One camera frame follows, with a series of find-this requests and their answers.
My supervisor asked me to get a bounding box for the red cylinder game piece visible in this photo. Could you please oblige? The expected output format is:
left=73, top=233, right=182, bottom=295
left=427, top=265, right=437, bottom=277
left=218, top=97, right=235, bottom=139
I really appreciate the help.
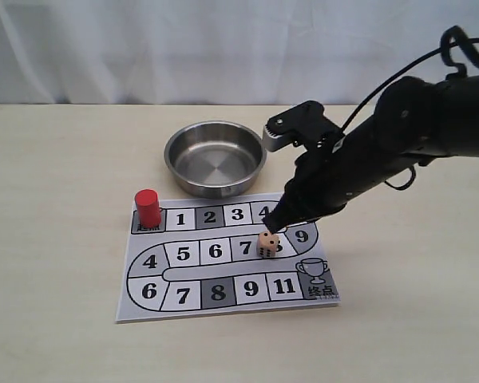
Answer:
left=134, top=189, right=161, bottom=228

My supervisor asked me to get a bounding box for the beige wooden die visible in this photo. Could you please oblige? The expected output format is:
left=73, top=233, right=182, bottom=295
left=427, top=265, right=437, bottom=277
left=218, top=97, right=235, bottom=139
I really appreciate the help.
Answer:
left=256, top=231, right=279, bottom=259

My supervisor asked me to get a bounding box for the printed paper game board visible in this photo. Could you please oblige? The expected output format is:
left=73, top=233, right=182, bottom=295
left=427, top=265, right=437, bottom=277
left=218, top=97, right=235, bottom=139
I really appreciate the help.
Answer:
left=116, top=193, right=340, bottom=323

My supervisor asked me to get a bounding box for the round stainless steel bowl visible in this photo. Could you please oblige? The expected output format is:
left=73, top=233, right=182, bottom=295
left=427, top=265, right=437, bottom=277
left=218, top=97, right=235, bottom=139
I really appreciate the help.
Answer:
left=164, top=120, right=267, bottom=199

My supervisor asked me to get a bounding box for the black cable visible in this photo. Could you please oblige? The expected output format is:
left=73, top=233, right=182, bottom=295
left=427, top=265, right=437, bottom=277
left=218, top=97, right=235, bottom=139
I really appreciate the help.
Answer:
left=338, top=25, right=479, bottom=191

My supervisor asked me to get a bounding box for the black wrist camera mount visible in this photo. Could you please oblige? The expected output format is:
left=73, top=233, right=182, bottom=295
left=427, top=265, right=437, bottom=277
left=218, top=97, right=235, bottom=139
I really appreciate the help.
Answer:
left=262, top=101, right=344, bottom=152

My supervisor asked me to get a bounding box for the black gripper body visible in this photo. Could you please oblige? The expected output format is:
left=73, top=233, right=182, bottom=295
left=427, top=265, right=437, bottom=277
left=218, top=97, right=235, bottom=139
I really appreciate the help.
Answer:
left=277, top=77, right=439, bottom=227

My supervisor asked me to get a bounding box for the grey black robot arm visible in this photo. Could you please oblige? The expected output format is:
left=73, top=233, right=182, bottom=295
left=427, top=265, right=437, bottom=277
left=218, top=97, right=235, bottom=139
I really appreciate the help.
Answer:
left=263, top=76, right=479, bottom=233

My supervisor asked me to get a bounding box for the white backdrop curtain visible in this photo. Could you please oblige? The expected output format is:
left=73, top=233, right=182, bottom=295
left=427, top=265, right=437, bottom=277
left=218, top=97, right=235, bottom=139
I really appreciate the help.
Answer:
left=0, top=1, right=479, bottom=105

